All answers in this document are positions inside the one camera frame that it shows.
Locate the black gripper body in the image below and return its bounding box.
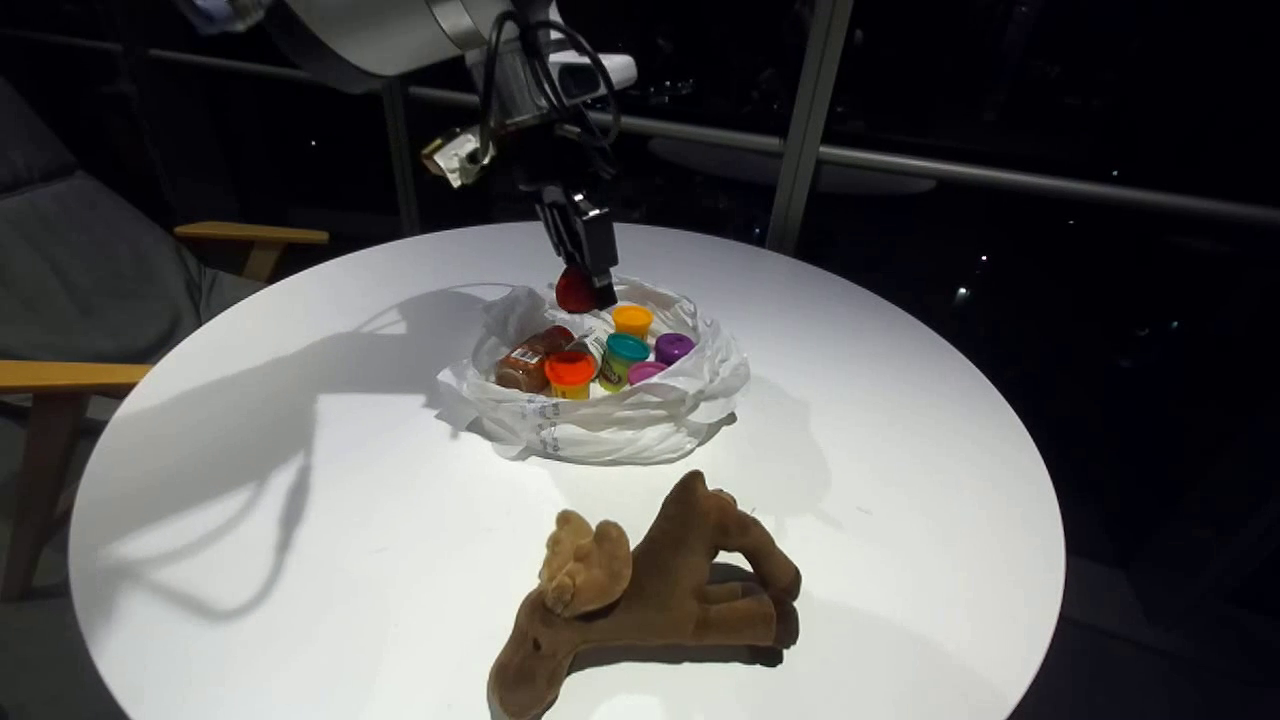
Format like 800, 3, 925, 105
503, 87, 619, 211

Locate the small red tub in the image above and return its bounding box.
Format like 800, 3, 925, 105
552, 263, 609, 319

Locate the yellow tub orange-yellow lid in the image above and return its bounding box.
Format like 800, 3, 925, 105
609, 302, 659, 339

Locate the yellow tub teal lid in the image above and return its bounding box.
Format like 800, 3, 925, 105
596, 329, 651, 388

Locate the small purple tub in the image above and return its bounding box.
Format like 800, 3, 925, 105
649, 329, 702, 370

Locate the yellow tub red-orange lid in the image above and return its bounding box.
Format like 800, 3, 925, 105
542, 346, 600, 405

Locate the spice jar red lid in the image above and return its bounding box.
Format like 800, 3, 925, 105
494, 323, 578, 398

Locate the brown plush moose toy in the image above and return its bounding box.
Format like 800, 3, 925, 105
485, 468, 804, 720

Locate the white crumpled plastic bag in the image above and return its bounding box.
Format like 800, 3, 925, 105
434, 273, 757, 468

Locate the wooden armchair grey cushion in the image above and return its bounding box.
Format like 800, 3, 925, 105
0, 78, 338, 603

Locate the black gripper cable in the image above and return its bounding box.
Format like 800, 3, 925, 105
480, 3, 628, 153

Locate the wood-coloured wrist camera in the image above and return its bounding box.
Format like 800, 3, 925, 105
419, 124, 500, 194

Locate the dark thin window post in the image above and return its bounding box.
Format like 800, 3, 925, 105
375, 79, 426, 231

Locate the grey window frame post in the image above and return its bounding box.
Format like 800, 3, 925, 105
762, 0, 859, 256

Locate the grey window rail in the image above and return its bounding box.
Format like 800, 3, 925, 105
146, 44, 1280, 231

